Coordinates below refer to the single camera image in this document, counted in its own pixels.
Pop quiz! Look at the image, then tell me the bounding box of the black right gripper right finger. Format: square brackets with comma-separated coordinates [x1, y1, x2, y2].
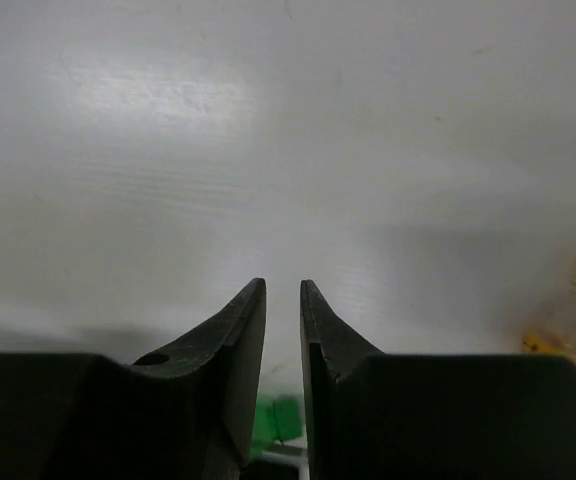
[300, 280, 576, 479]

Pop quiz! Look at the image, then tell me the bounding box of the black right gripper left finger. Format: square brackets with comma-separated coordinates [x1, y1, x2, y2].
[0, 278, 266, 479]

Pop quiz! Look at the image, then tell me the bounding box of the green bottle near right base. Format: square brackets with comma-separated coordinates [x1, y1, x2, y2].
[249, 395, 304, 461]

